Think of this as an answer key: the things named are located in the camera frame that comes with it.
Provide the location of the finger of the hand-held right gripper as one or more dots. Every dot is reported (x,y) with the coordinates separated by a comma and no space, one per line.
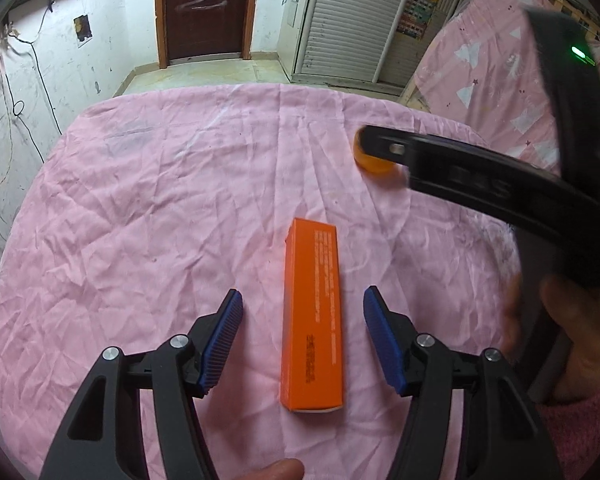
(380,142)

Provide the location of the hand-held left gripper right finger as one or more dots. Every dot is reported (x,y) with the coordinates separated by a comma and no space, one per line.
(382,340)

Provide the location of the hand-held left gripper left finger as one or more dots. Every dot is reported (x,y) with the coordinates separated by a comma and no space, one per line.
(222,340)

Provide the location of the orange ball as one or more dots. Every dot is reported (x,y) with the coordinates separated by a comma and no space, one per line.
(375,165)

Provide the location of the orange cardboard box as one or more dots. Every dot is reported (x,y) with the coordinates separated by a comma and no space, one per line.
(310,310)

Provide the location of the person's right forearm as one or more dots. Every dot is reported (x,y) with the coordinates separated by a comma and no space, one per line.
(580,435)

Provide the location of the person's right hand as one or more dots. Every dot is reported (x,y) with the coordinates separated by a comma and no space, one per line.
(595,330)

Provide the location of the person's left hand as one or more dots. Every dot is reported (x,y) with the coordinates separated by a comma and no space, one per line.
(275,471)

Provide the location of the pink printed curtain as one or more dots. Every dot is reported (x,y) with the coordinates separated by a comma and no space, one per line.
(485,85)

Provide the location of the white louvered wardrobe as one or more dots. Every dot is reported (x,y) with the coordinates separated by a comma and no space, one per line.
(340,25)

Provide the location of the pink tablecloth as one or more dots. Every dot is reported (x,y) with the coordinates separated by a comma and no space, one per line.
(130,210)

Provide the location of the brown door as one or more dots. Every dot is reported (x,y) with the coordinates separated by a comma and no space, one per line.
(205,25)

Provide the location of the colourful wall poster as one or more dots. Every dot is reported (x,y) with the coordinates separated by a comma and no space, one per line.
(416,5)

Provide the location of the wall junction box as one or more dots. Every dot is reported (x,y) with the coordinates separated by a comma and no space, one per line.
(83,30)

